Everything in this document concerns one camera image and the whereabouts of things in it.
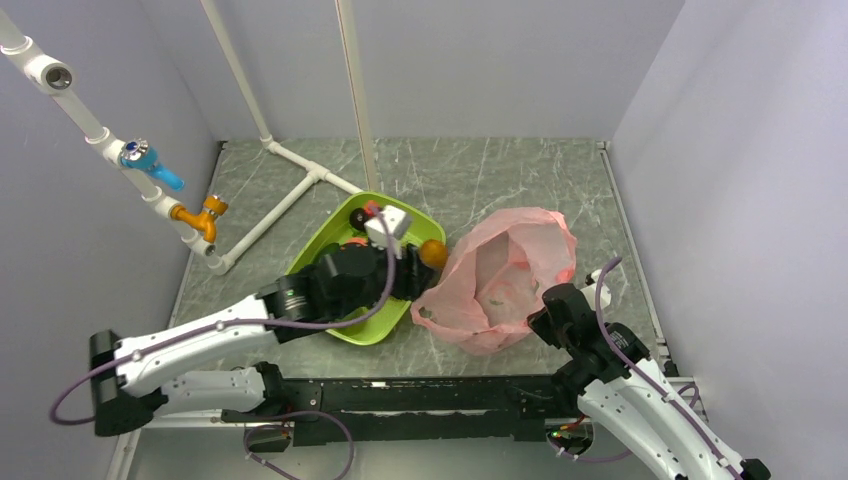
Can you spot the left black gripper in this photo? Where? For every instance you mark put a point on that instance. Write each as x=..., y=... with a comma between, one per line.
x=413, y=275

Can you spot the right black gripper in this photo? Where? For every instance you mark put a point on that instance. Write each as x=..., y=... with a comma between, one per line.
x=537, y=320

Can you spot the pink plastic bag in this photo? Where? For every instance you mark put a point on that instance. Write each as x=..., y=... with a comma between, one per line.
x=495, y=277

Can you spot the dark plum fake fruit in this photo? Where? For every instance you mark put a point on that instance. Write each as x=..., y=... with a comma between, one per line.
x=358, y=218

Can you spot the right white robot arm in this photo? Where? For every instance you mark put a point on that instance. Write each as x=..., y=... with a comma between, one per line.
x=612, y=378

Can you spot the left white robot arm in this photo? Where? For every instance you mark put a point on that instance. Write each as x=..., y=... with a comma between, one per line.
x=138, y=379

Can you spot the green plastic tray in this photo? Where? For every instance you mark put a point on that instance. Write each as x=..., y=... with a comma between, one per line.
x=337, y=229

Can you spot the orange faucet tap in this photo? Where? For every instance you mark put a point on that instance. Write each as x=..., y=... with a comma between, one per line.
x=204, y=222

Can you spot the blue valve tap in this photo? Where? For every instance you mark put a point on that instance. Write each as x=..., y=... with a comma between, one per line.
x=138, y=154

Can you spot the beige vertical pole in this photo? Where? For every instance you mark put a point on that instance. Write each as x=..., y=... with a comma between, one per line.
x=349, y=37

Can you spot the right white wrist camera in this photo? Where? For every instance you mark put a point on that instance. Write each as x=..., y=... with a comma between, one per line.
x=596, y=296

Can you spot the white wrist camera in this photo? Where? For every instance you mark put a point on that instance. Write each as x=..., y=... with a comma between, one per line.
x=596, y=296
x=388, y=228

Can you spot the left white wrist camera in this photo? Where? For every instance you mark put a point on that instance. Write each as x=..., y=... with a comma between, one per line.
x=388, y=228

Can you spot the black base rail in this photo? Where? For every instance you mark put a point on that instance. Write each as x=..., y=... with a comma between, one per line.
x=322, y=411

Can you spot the white PVC pipe frame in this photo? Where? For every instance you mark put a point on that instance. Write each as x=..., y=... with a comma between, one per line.
x=55, y=79

